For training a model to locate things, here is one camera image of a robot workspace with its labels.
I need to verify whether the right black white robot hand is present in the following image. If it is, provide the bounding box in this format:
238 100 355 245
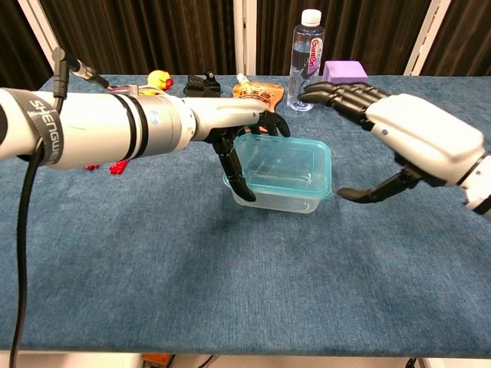
298 80 486 204

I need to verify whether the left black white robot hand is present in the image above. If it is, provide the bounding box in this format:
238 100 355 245
193 97 292 203

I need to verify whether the clear blue plastic container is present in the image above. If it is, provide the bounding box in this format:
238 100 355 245
222 133 333 215

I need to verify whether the brown spout drink pouch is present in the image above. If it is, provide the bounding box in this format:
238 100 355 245
232 73 285 113

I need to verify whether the clear plastic water bottle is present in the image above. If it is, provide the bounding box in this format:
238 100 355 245
287 8 327 113

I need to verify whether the purple foam cube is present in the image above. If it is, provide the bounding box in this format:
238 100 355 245
322 60 369 86

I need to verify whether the black pleated curtain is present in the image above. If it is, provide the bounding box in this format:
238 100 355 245
0 0 491 90

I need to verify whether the blue table mat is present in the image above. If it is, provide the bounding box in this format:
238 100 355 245
0 73 491 357

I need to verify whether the orange object under table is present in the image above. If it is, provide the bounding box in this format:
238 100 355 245
141 353 173 368

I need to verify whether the white frame pole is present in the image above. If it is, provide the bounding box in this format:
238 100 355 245
233 0 258 76
402 0 453 76
16 0 64 76

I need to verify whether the black velcro strap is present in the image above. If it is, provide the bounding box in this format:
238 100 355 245
27 97 65 166

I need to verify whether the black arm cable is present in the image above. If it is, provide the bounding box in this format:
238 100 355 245
8 47 117 368

